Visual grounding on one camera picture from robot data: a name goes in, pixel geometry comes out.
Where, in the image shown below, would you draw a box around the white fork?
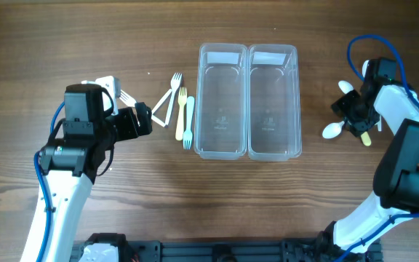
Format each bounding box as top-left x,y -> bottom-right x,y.
119,90 -> 137,108
152,72 -> 183,127

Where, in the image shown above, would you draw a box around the yellow plastic spoon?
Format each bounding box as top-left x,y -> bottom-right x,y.
360,132 -> 372,146

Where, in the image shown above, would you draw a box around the white spoon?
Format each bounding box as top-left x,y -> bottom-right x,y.
322,121 -> 345,139
338,80 -> 354,94

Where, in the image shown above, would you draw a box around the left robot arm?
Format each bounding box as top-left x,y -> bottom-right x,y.
21,82 -> 152,261

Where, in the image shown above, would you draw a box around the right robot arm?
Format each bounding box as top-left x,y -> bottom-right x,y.
329,57 -> 419,259

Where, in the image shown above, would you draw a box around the left clear plastic container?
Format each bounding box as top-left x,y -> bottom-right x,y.
193,43 -> 248,160

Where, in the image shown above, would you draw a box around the clear plastic container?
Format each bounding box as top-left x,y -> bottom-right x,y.
248,44 -> 303,162
193,43 -> 248,160

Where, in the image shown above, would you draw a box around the right clear plastic container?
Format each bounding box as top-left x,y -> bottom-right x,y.
248,44 -> 303,162

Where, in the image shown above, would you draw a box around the yellow plastic fork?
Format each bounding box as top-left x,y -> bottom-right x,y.
175,87 -> 188,140

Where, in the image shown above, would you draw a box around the light blue plastic fork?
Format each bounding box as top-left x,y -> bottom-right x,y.
183,96 -> 195,150

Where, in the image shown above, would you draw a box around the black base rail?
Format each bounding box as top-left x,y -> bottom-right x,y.
71,232 -> 383,262

